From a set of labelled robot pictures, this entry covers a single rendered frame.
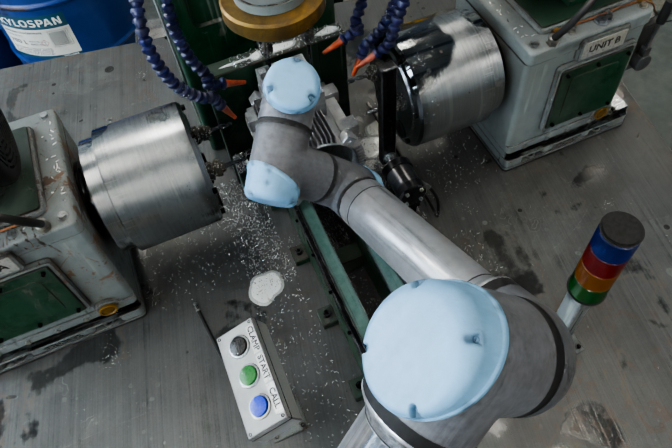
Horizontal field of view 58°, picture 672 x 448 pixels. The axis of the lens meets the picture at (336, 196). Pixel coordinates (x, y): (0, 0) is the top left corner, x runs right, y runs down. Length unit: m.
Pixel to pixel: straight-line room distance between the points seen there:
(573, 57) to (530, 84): 0.10
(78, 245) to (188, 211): 0.19
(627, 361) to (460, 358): 0.85
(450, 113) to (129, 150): 0.61
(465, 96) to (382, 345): 0.78
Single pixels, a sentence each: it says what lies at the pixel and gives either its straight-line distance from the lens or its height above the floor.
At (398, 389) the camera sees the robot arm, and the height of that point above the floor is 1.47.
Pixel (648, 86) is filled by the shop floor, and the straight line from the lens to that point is 2.99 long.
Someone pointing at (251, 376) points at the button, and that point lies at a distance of 0.95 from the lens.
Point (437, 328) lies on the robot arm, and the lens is 0.51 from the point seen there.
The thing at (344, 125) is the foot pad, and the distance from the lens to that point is 1.19.
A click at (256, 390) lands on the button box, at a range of 0.96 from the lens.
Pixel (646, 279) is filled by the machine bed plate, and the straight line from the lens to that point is 1.41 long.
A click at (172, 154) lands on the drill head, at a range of 1.11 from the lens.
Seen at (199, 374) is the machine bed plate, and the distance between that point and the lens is 1.28.
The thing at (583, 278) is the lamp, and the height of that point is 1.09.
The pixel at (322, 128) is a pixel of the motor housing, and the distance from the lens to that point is 1.17.
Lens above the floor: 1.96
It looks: 55 degrees down
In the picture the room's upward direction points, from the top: 7 degrees counter-clockwise
